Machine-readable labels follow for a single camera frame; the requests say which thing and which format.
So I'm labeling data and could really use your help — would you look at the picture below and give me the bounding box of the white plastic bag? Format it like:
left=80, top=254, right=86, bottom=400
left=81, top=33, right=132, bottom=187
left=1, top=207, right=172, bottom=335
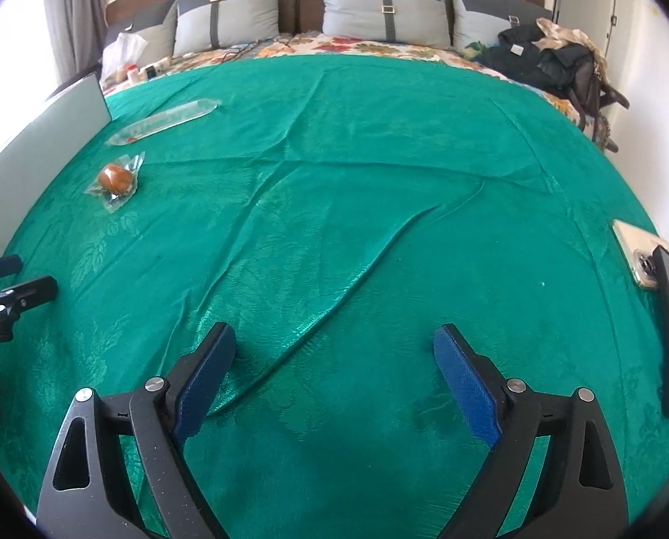
left=101, top=32, right=147, bottom=83

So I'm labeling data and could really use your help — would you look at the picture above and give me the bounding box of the grey curtain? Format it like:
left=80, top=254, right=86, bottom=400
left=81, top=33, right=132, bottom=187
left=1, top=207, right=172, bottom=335
left=44, top=0, right=107, bottom=84

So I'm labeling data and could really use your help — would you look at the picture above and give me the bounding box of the silver phone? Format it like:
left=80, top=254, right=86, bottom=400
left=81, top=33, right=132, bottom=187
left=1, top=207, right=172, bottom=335
left=612, top=219, right=669, bottom=290

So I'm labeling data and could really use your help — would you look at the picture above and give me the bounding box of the floral sofa cover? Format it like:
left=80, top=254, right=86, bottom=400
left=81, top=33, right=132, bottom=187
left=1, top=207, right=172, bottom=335
left=101, top=30, right=585, bottom=130

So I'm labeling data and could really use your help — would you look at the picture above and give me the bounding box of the far left grey pillow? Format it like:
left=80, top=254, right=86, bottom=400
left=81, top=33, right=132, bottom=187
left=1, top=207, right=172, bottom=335
left=103, top=0, right=177, bottom=68

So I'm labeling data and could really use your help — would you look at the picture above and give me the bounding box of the long clear snack packet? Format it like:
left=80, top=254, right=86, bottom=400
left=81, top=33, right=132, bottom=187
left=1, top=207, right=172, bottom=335
left=107, top=99, right=221, bottom=146

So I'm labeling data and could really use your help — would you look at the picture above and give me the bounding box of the far right grey pillow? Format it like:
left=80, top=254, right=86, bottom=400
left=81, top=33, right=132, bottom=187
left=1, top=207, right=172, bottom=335
left=453, top=0, right=552, bottom=53

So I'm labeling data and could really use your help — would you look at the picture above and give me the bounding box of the green tablecloth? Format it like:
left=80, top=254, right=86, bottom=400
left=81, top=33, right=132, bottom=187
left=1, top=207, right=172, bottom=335
left=0, top=55, right=669, bottom=538

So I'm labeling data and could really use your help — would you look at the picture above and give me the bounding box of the grey pillow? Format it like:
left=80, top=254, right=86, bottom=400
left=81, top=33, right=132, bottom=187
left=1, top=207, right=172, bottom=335
left=174, top=0, right=280, bottom=57
left=322, top=0, right=450, bottom=49
left=453, top=0, right=552, bottom=53
left=103, top=0, right=177, bottom=68

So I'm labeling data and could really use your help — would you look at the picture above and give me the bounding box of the black clothes pile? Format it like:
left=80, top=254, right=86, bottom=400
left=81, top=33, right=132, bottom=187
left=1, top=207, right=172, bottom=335
left=470, top=17, right=630, bottom=153

